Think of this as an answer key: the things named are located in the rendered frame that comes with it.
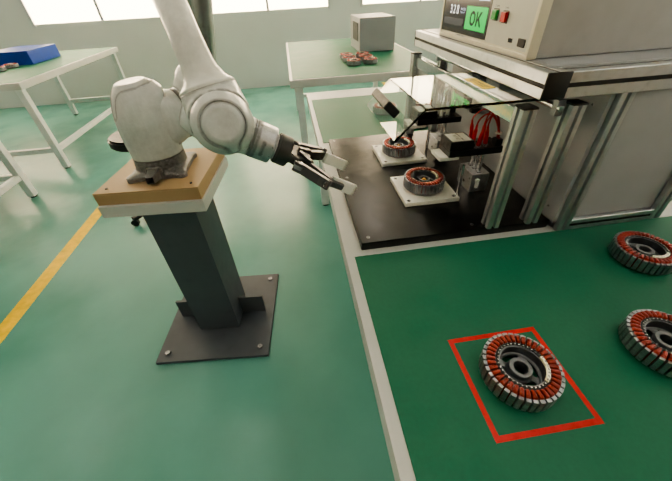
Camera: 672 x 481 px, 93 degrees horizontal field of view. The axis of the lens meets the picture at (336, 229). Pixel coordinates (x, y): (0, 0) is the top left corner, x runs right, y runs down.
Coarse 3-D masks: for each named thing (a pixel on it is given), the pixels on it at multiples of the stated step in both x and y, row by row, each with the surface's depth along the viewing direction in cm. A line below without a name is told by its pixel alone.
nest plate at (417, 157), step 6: (378, 150) 111; (378, 156) 108; (384, 156) 107; (390, 156) 107; (408, 156) 106; (414, 156) 106; (420, 156) 106; (384, 162) 104; (390, 162) 104; (396, 162) 104; (402, 162) 104; (408, 162) 104; (414, 162) 105; (420, 162) 105
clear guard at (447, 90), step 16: (400, 80) 75; (416, 80) 74; (432, 80) 73; (448, 80) 73; (464, 80) 72; (400, 96) 68; (416, 96) 64; (432, 96) 63; (448, 96) 63; (464, 96) 62; (480, 96) 62; (496, 96) 61; (512, 96) 61; (528, 96) 61; (384, 112) 70; (400, 112) 64; (416, 112) 59; (384, 128) 66; (400, 128) 61
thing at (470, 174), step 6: (468, 162) 92; (468, 168) 89; (474, 168) 89; (468, 174) 88; (474, 174) 86; (480, 174) 86; (486, 174) 87; (462, 180) 92; (468, 180) 89; (474, 180) 87; (480, 180) 88; (486, 180) 88; (468, 186) 89; (480, 186) 89
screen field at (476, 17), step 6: (468, 6) 80; (474, 6) 77; (468, 12) 80; (474, 12) 78; (480, 12) 75; (486, 12) 73; (468, 18) 81; (474, 18) 78; (480, 18) 76; (486, 18) 73; (468, 24) 81; (474, 24) 78; (480, 24) 76; (474, 30) 79; (480, 30) 76
